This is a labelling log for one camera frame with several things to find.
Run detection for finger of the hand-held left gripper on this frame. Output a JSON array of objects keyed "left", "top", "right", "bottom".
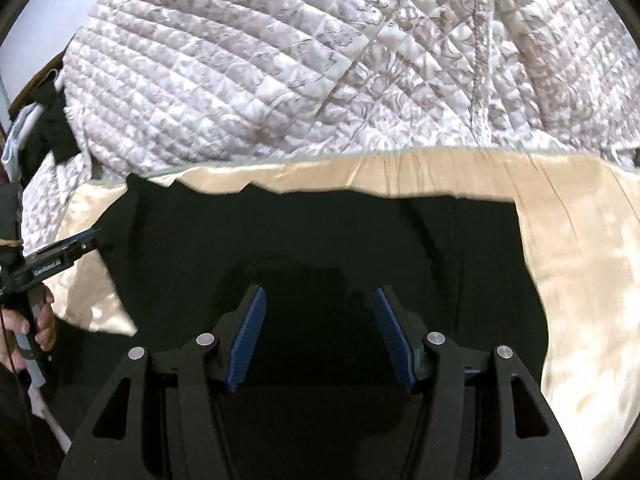
[{"left": 47, "top": 228, "right": 103, "bottom": 267}]

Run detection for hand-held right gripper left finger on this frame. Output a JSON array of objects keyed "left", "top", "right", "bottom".
[{"left": 62, "top": 284, "right": 267, "bottom": 480}]

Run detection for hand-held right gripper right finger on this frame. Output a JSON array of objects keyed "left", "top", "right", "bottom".
[{"left": 374, "top": 286, "right": 583, "bottom": 480}]

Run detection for black pants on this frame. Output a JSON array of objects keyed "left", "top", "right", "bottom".
[{"left": 45, "top": 174, "right": 548, "bottom": 480}]

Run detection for dark clothing pile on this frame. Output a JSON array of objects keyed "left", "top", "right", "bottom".
[{"left": 0, "top": 102, "right": 43, "bottom": 183}]

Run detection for dark cloth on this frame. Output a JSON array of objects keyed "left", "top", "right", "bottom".
[{"left": 22, "top": 72, "right": 81, "bottom": 163}]

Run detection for gold satin bed sheet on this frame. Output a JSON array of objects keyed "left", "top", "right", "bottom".
[{"left": 25, "top": 152, "right": 640, "bottom": 480}]

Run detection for quilted floral blanket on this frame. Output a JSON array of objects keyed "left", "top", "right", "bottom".
[{"left": 20, "top": 0, "right": 640, "bottom": 246}]

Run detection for thin black cable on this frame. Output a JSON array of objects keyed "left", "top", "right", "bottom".
[{"left": 0, "top": 305, "right": 36, "bottom": 441}]

